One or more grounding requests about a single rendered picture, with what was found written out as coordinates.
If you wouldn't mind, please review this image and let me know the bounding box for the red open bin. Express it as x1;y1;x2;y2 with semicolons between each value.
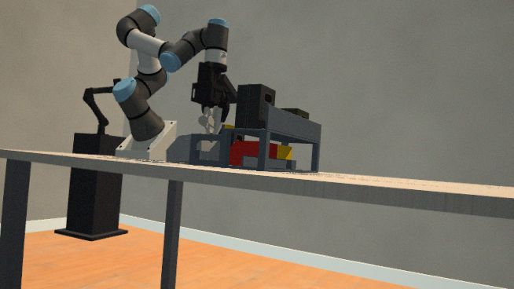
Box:
229;141;277;166

